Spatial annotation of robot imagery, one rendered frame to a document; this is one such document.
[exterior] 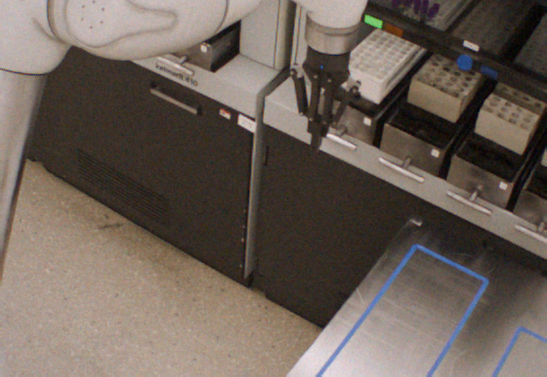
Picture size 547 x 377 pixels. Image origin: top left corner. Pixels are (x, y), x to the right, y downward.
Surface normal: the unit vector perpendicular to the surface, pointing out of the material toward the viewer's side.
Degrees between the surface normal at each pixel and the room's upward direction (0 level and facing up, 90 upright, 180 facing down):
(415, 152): 90
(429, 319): 0
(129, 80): 90
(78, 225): 0
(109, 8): 70
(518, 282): 0
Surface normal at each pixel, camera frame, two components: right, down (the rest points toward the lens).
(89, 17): -0.27, 0.30
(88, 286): 0.07, -0.72
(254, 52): -0.54, 0.55
